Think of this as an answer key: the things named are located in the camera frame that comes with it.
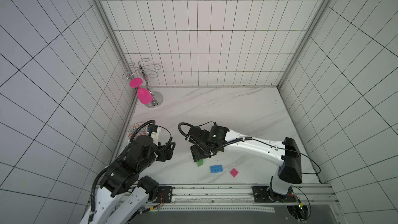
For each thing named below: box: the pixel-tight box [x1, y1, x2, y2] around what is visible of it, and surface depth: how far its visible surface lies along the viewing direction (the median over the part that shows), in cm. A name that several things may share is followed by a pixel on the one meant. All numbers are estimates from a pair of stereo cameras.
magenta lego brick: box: [229, 168, 239, 178], surface depth 81 cm
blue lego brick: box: [209, 164, 224, 174], surface depth 81 cm
